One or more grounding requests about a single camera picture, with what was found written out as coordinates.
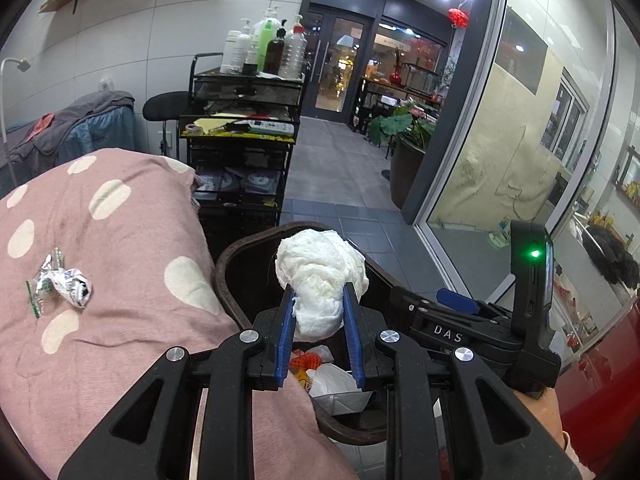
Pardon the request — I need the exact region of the black trolley cart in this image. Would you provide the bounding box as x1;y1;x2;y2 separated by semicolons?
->
179;52;307;233

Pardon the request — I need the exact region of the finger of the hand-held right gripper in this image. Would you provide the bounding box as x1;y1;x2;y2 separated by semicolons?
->
390;286;477;319

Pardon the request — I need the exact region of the orange foam fruit net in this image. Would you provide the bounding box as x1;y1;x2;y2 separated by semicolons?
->
290;351;323;373

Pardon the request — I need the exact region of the person's right forearm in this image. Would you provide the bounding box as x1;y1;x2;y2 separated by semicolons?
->
515;387;598;480

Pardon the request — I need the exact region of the green and white wrapper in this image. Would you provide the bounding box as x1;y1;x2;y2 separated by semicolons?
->
25;247;68;317

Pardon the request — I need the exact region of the dark brown trash bin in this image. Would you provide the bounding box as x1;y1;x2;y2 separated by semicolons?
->
212;221;416;446

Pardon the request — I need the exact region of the green leafy plant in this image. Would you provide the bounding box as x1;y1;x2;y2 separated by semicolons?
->
367;102;436;151

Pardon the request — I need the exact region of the red glossy object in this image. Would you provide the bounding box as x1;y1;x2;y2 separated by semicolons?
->
555;290;640;480

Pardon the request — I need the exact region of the cluster of plastic bottles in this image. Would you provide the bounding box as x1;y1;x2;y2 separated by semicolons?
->
220;4;308;80

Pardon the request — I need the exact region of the crumpled silver foil wrapper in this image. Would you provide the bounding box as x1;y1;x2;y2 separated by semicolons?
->
37;266;94;308

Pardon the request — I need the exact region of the white tissue ball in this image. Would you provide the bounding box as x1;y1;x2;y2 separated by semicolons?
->
275;227;370;338

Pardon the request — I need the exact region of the red cloth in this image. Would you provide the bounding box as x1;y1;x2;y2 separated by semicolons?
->
27;114;55;142

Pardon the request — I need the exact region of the dark plant pot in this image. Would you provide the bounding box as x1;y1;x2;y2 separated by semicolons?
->
389;135;431;211

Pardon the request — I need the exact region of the massage bed with blue skirt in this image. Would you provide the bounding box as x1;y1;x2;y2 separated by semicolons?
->
0;91;137;196

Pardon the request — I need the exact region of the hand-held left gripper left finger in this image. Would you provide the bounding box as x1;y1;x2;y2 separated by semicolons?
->
59;285;296;480

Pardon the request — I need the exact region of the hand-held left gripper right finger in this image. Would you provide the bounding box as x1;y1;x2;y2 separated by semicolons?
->
342;282;581;480

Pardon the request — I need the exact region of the grey blanket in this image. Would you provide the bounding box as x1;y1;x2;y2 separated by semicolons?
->
10;91;136;157

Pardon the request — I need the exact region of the white face mask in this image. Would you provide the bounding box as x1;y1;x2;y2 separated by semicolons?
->
307;362;373;416

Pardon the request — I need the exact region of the black round stool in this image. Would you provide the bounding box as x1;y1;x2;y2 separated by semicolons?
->
142;91;193;153

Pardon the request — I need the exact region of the black furry object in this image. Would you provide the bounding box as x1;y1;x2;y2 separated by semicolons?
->
582;225;640;288

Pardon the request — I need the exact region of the white floor lamp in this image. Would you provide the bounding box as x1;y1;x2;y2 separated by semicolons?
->
0;57;30;146

